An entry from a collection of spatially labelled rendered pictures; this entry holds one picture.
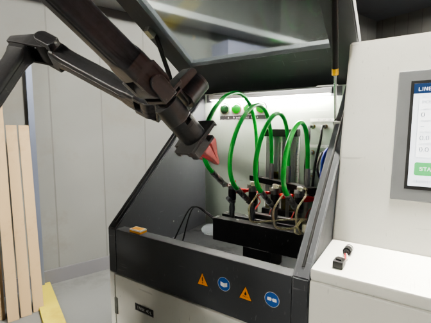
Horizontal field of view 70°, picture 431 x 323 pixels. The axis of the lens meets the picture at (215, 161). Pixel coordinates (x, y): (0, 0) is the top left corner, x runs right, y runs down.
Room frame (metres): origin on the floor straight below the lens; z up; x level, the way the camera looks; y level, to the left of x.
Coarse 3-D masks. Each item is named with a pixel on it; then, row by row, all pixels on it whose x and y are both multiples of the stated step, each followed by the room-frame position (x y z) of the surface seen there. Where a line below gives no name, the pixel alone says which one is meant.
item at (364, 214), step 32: (352, 64) 0.94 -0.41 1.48; (384, 64) 0.89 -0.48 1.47; (416, 64) 0.85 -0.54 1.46; (352, 96) 0.92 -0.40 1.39; (384, 96) 0.87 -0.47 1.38; (352, 128) 0.89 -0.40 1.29; (384, 128) 0.85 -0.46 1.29; (352, 160) 0.87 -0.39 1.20; (384, 160) 0.83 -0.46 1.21; (352, 192) 0.85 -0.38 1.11; (384, 192) 0.81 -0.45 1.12; (352, 224) 0.83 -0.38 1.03; (384, 224) 0.79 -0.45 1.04; (416, 224) 0.75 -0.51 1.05; (320, 288) 0.65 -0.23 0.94; (320, 320) 0.64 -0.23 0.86; (352, 320) 0.61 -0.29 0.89; (384, 320) 0.58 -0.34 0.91; (416, 320) 0.55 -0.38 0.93
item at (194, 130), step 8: (192, 120) 0.67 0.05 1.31; (208, 120) 0.72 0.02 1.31; (176, 128) 0.66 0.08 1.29; (184, 128) 0.66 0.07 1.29; (192, 128) 0.67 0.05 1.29; (200, 128) 0.69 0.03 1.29; (208, 128) 0.70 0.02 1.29; (184, 136) 0.68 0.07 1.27; (192, 136) 0.68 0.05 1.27; (200, 136) 0.69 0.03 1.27; (184, 144) 0.71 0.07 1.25; (192, 144) 0.69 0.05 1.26; (176, 152) 0.70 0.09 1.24; (184, 152) 0.68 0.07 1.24; (192, 152) 0.67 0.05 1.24
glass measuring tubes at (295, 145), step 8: (264, 136) 1.26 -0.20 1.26; (280, 136) 1.22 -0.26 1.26; (296, 136) 1.19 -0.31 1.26; (280, 144) 1.25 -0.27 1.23; (296, 144) 1.22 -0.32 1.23; (280, 152) 1.25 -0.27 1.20; (296, 152) 1.22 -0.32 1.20; (280, 160) 1.25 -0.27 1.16; (296, 160) 1.22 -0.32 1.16; (280, 168) 1.25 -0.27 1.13; (296, 168) 1.21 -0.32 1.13; (296, 176) 1.21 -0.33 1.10; (280, 192) 1.25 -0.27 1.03; (280, 200) 1.25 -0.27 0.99; (264, 208) 1.26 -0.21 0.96; (280, 208) 1.25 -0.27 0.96
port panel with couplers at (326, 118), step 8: (312, 112) 1.19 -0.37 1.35; (320, 112) 1.18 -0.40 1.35; (328, 112) 1.16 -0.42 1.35; (312, 120) 1.19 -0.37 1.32; (320, 120) 1.18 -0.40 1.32; (328, 120) 1.16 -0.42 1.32; (312, 128) 1.18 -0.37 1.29; (328, 128) 1.16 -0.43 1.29; (312, 136) 1.19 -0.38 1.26; (328, 136) 1.16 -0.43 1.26; (312, 144) 1.19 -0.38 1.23; (328, 144) 1.16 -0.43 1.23; (312, 152) 1.17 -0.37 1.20; (320, 152) 1.17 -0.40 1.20; (312, 160) 1.19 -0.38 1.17; (320, 160) 1.17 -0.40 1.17; (312, 168) 1.19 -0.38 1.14
